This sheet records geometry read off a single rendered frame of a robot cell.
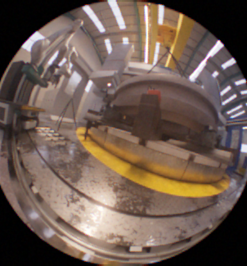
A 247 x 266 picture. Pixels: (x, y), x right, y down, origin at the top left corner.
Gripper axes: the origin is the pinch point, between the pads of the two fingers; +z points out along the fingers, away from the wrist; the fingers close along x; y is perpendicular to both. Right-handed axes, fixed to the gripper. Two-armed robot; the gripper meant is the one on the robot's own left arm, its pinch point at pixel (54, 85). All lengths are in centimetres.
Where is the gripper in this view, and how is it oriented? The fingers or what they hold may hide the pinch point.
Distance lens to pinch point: 134.2
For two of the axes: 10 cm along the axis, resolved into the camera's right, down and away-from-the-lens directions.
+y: 8.3, 2.1, 5.1
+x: -4.8, -1.8, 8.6
